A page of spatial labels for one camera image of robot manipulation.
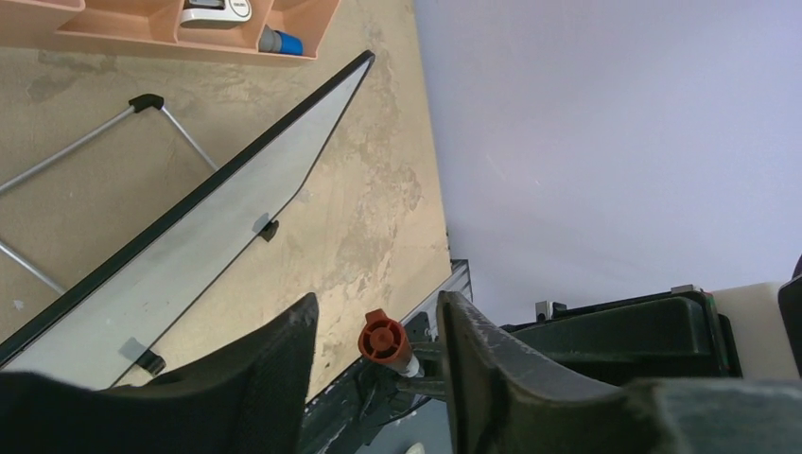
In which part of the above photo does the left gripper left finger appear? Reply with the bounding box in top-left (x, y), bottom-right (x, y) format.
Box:
top-left (1, 293), bottom-right (319, 453)

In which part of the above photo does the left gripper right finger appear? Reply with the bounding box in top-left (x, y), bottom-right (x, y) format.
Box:
top-left (437, 291), bottom-right (801, 453)

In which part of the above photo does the red marker cap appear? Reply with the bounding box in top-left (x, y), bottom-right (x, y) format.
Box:
top-left (357, 309), bottom-right (414, 372)

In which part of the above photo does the black framed whiteboard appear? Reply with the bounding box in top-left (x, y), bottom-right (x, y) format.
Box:
top-left (1, 50), bottom-right (375, 390)

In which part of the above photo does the white red marker pen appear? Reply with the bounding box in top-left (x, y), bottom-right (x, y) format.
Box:
top-left (397, 355), bottom-right (425, 378)

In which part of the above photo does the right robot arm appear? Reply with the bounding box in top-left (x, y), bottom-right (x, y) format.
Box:
top-left (504, 266), bottom-right (801, 385)

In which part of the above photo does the white round object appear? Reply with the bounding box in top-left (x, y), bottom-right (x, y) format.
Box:
top-left (404, 442), bottom-right (426, 454)

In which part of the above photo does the blue grey small item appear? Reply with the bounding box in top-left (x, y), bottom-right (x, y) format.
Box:
top-left (257, 26), bottom-right (304, 56)

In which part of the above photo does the peach plastic desk organizer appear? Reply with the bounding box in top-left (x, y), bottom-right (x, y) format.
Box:
top-left (1, 1), bottom-right (340, 66)

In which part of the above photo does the white grey tape dispenser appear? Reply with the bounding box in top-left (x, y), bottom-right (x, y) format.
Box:
top-left (180, 0), bottom-right (253, 29)

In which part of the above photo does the black aluminium base frame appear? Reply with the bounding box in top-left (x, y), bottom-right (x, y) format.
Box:
top-left (298, 259), bottom-right (473, 453)

